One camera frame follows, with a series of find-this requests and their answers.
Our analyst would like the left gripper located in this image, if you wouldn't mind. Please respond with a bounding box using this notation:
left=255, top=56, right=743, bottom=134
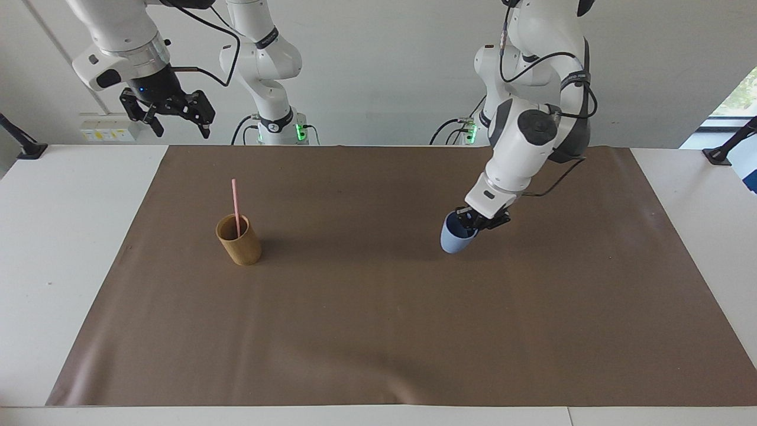
left=454, top=205, right=513, bottom=233

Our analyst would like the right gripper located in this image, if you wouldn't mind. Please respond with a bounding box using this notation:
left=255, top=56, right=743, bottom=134
left=119, top=64, right=216, bottom=140

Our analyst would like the blue cup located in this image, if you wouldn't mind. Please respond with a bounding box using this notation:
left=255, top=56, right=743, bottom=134
left=440, top=211, right=480, bottom=255

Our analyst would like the pink chopstick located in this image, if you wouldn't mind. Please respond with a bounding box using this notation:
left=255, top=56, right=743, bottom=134
left=231, top=179, right=242, bottom=238

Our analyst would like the bamboo cup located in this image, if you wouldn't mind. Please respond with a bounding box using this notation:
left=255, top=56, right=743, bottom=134
left=215, top=214, right=263, bottom=266

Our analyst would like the black stand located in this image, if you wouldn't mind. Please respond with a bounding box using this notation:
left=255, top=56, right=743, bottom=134
left=0, top=112, right=48, bottom=161
left=702, top=115, right=757, bottom=166

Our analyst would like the blue and white object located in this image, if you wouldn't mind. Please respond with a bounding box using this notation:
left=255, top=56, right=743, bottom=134
left=726, top=133, right=757, bottom=196

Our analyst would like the window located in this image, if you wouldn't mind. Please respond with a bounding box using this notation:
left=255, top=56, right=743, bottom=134
left=698, top=64, right=757, bottom=132

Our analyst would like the white wall socket strip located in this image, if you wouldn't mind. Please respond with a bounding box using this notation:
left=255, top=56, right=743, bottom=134
left=79, top=113, right=140, bottom=143

